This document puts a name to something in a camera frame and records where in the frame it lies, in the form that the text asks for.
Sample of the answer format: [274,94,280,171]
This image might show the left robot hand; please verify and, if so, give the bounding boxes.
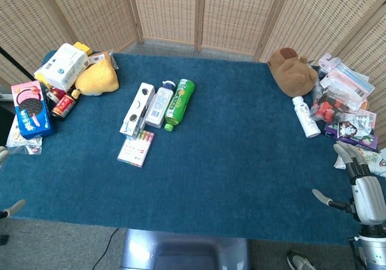
[0,145,27,220]

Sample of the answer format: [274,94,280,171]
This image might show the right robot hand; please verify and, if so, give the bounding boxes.
[311,140,386,226]

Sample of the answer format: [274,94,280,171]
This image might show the white long box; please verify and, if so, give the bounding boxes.
[119,82,156,137]

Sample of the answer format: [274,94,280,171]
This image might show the purple snack box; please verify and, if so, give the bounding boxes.
[324,120,379,153]

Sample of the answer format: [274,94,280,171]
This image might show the blue pink Oreo box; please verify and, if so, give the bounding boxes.
[10,80,54,140]

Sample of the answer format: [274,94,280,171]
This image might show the brown cardboard box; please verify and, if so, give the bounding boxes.
[87,51,113,66]

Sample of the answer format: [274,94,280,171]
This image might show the yellow small box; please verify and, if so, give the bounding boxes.
[73,41,92,56]

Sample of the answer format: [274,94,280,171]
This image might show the white patterned snack bag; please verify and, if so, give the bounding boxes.
[334,148,386,177]

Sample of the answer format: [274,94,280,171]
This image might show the clear plastic snack bag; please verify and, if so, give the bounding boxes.
[5,115,43,156]

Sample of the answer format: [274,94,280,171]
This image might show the red black packaged item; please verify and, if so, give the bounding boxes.
[309,89,350,125]

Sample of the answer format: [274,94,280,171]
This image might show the grey sneaker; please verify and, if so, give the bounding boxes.
[286,250,317,270]

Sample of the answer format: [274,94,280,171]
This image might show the white plastic bottle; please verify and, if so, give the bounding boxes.
[292,96,321,139]

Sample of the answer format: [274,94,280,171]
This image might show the dark soy sauce bottle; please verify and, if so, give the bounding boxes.
[50,89,81,122]

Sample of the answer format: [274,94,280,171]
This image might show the pink toothbrush package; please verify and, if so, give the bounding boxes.
[318,53,376,110]

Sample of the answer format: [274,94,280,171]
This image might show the red capped sauce bottle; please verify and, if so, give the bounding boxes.
[45,87,67,104]

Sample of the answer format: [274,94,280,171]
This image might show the coloured marker pen pack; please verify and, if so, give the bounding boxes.
[116,129,155,169]

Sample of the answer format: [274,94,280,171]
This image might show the brown capybara plush toy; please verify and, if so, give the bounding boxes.
[267,47,319,98]

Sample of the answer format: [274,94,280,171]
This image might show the white tissue pack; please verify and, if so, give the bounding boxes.
[34,43,90,92]

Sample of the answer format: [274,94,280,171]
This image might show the yellow plush toy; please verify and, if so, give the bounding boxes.
[74,58,119,97]

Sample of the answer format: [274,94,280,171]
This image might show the grey plastic bin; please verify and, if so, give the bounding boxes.
[119,228,252,270]

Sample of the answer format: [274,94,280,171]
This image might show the blue table cloth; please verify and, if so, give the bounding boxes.
[0,50,386,246]

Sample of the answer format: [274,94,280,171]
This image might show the white lotion pump bottle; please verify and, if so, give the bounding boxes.
[145,80,177,129]

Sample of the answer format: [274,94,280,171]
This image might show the green tea bottle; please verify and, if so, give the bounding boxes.
[164,78,196,132]

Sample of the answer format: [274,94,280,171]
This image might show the woven bamboo folding screen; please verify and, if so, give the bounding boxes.
[0,0,386,150]

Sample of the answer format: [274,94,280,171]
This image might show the black cable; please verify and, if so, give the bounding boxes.
[87,227,119,270]

